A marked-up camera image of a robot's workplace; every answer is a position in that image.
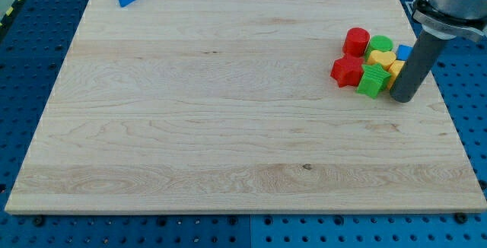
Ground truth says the green star block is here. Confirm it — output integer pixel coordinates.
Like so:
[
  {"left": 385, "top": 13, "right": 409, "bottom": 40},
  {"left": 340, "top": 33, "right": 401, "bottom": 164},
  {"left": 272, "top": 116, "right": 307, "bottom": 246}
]
[{"left": 356, "top": 63, "right": 391, "bottom": 99}]

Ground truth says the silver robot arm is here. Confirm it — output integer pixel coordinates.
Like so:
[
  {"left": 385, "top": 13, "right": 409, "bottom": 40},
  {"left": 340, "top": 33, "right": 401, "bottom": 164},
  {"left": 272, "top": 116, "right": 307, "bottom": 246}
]
[{"left": 412, "top": 0, "right": 486, "bottom": 43}]

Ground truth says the red star block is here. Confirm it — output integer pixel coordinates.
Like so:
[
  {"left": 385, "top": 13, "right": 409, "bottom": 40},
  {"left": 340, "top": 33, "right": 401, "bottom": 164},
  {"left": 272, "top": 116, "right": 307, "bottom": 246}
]
[{"left": 330, "top": 54, "right": 364, "bottom": 87}]

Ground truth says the wooden board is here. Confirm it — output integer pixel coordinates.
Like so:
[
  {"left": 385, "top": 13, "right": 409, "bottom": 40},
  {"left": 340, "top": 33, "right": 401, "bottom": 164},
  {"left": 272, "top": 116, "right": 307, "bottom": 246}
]
[{"left": 5, "top": 0, "right": 486, "bottom": 215}]

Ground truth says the red cylinder block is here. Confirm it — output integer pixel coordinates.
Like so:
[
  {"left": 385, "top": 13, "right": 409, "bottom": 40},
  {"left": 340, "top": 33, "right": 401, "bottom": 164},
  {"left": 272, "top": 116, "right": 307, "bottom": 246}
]
[{"left": 342, "top": 27, "right": 370, "bottom": 57}]

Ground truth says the green cylinder block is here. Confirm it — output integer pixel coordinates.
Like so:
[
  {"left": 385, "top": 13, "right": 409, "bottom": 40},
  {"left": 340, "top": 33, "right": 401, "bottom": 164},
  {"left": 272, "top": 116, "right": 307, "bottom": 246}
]
[{"left": 364, "top": 35, "right": 393, "bottom": 60}]

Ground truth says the yellow heart block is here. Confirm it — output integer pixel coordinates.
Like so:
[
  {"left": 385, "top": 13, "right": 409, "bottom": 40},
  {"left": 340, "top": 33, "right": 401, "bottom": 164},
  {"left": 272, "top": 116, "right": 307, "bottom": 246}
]
[{"left": 367, "top": 50, "right": 396, "bottom": 71}]

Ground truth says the blue cube block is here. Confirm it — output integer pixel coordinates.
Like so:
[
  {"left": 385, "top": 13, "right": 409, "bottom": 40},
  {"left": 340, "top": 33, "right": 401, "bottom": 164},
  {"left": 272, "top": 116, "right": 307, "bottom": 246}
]
[{"left": 396, "top": 44, "right": 412, "bottom": 61}]

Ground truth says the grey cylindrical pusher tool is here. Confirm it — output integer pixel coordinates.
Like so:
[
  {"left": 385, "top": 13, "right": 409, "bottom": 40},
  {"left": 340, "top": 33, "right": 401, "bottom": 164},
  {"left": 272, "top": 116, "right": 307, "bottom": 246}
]
[{"left": 390, "top": 30, "right": 450, "bottom": 103}]

